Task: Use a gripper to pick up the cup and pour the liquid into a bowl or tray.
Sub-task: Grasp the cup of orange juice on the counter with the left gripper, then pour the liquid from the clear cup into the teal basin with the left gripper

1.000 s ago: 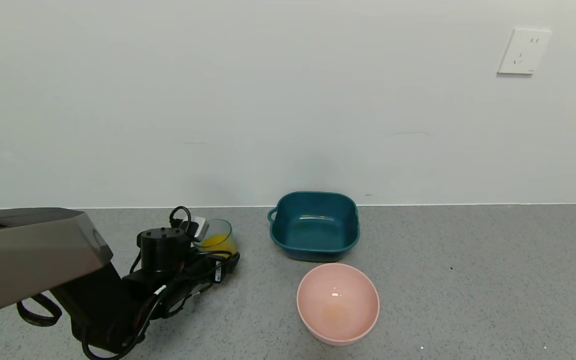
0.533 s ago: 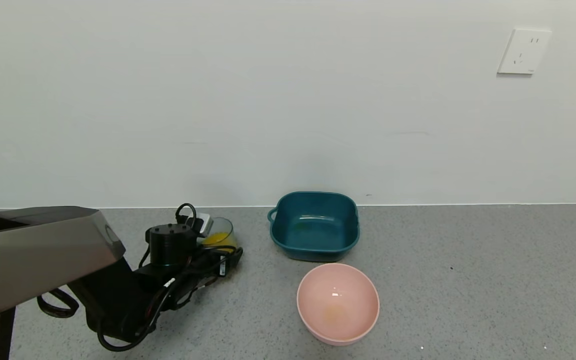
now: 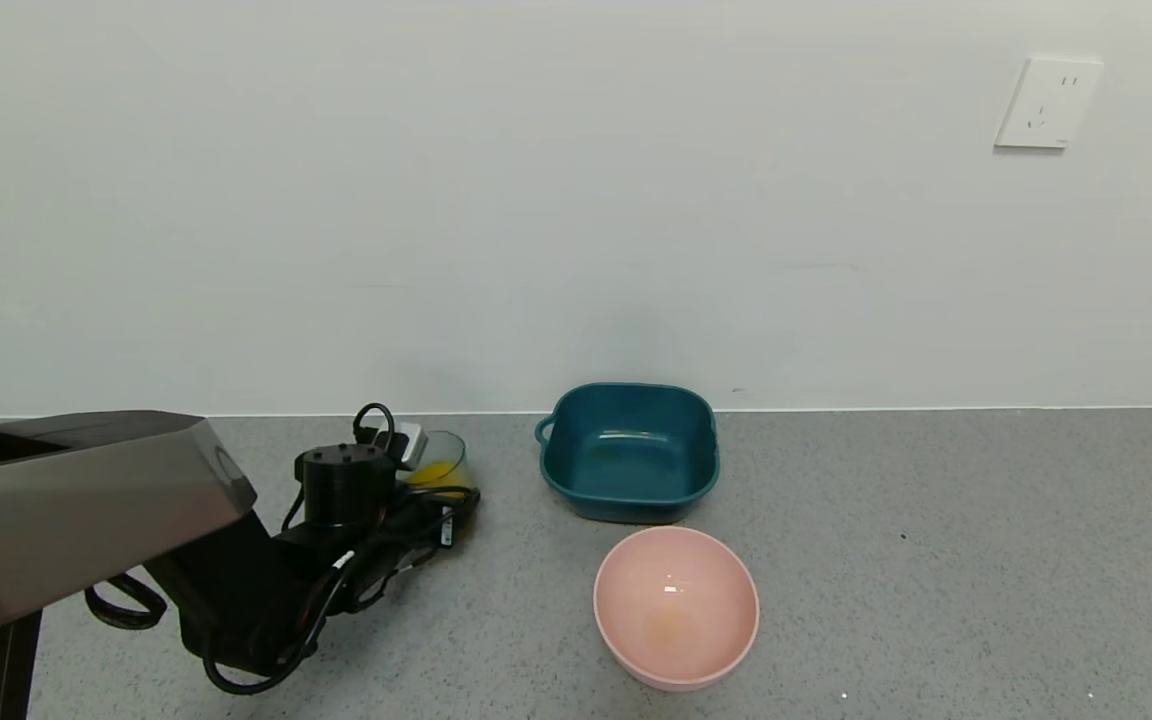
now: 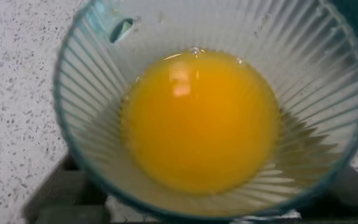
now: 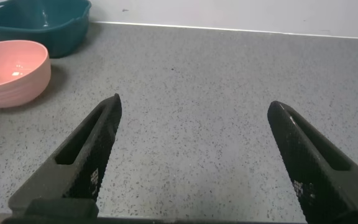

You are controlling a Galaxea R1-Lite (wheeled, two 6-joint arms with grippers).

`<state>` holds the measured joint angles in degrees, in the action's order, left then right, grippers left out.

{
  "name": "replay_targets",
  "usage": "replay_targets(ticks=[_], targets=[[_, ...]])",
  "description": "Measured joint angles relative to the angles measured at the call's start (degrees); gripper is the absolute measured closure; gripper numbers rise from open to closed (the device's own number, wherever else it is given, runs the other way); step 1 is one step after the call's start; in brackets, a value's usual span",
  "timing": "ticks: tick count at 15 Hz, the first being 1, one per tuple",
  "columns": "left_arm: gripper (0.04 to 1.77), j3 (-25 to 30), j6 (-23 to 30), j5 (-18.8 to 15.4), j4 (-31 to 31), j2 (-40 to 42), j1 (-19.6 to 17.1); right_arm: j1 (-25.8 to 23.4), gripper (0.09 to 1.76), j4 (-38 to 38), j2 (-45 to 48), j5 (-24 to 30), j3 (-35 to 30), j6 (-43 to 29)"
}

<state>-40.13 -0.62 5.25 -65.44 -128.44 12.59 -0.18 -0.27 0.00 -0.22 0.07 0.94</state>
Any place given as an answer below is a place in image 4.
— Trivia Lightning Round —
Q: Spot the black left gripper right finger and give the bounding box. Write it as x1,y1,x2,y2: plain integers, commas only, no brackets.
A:
293,166,358,224

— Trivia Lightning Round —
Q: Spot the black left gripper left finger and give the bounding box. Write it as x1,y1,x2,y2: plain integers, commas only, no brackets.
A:
22,154,112,224

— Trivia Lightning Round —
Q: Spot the clear ribbed plastic cup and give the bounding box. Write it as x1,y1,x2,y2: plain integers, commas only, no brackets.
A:
53,0,358,223

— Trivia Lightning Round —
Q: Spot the orange juice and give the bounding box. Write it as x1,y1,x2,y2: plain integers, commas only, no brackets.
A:
119,48,282,197

